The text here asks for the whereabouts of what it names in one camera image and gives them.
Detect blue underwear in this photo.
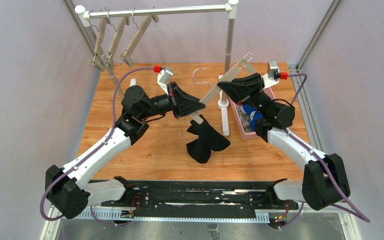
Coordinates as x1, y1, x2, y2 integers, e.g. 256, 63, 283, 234
240, 104, 264, 132

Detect grey underwear beige waistband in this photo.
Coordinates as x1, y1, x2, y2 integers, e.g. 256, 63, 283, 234
238, 113, 253, 133

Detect white metal clothes rack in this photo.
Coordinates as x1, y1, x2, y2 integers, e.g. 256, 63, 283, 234
75, 0, 240, 136

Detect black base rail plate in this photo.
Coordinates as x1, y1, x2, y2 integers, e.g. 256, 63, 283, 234
78, 180, 300, 224

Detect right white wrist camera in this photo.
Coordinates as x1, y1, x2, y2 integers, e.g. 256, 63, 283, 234
261, 61, 281, 89

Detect beige hanger of grey underwear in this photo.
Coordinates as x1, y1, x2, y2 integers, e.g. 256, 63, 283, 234
104, 16, 130, 67

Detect beige hanger of blue underwear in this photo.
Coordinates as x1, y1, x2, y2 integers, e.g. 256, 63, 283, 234
119, 14, 159, 67

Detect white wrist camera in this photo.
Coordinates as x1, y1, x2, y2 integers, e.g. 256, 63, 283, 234
157, 67, 173, 95
261, 61, 281, 89

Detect empty beige clip hanger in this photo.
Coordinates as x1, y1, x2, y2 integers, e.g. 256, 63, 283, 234
89, 14, 109, 72

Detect black underwear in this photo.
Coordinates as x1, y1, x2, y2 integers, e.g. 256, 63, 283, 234
186, 114, 231, 164

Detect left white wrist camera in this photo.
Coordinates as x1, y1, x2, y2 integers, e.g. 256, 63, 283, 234
157, 67, 173, 95

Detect beige hanger of black underwear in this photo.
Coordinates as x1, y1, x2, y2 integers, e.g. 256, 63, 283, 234
187, 52, 256, 126

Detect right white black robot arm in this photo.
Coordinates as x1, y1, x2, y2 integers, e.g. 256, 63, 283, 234
217, 72, 351, 210

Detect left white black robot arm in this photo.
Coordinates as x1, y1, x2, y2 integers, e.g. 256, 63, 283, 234
41, 82, 207, 219

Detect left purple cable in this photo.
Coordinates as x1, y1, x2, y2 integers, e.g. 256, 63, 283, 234
39, 65, 164, 222

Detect pink plastic basket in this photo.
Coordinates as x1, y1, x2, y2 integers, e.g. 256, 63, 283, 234
218, 74, 274, 139

